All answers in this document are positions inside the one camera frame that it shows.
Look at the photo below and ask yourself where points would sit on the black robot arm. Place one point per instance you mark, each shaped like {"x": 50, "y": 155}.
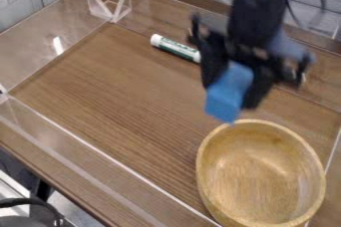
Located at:
{"x": 247, "y": 55}

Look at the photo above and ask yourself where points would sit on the green and white marker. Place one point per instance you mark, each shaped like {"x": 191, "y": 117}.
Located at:
{"x": 175, "y": 48}

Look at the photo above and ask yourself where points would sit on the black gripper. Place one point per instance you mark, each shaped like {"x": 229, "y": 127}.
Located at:
{"x": 250, "y": 39}

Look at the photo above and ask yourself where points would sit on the blue rectangular block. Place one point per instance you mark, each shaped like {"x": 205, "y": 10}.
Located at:
{"x": 226, "y": 92}

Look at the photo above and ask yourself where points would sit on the clear acrylic tray wall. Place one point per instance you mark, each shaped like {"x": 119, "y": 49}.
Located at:
{"x": 102, "y": 113}

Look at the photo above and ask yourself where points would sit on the black metal table leg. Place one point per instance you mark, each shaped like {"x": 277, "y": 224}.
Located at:
{"x": 43, "y": 191}

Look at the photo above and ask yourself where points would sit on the brown wooden bowl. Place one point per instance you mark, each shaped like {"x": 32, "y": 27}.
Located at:
{"x": 259, "y": 175}

